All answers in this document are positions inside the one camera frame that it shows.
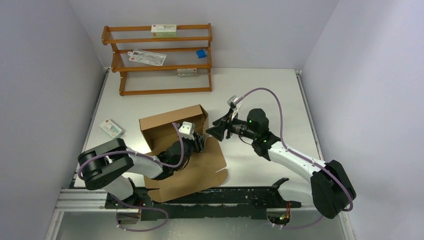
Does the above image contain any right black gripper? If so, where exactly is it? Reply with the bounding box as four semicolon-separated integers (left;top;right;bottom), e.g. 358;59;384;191
205;108;257;142

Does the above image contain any brown cardboard box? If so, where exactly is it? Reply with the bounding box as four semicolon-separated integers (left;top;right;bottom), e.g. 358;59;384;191
139;104;229;203

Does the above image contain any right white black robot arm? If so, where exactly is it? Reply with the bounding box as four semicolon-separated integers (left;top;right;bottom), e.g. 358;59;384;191
206;108;357;219

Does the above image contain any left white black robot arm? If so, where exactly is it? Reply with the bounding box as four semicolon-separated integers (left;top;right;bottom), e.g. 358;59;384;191
77;132;206;208

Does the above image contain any small grey product box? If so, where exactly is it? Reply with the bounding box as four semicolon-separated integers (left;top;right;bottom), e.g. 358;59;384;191
176;68;199;78

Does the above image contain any white green product box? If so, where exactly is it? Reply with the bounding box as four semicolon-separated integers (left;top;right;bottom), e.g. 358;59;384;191
150;24;177;38

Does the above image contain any small blue block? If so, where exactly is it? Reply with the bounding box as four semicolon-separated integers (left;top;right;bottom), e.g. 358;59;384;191
195;49;208;59

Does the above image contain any orange wooden shelf rack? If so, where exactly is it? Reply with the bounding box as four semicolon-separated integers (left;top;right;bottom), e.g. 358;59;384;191
101;23;213;96

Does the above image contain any small white flat package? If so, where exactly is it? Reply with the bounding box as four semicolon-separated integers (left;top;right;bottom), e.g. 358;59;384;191
99;119;125;139

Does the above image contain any clear plastic packaged item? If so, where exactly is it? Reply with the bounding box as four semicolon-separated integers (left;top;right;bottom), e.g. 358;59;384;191
127;49;167;66

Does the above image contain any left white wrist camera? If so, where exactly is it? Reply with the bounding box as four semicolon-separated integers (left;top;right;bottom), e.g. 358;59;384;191
178;121;195;140

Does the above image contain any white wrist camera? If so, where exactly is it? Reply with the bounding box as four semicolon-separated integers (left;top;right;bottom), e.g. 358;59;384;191
227;95;243;120
178;121;195;140

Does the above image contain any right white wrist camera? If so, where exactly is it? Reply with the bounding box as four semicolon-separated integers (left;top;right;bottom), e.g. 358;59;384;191
227;95;243;120

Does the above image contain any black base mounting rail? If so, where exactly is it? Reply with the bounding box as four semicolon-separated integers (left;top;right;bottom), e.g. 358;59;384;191
104;186;302;222

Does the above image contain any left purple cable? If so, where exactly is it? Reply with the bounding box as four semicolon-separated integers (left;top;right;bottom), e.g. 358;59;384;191
77;122;185;233

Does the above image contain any purple cable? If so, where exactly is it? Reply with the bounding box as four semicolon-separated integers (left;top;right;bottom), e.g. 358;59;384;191
77;122;185;233
231;87;354;230

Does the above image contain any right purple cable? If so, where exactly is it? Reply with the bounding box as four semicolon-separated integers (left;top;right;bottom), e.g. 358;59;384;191
231;87;354;230

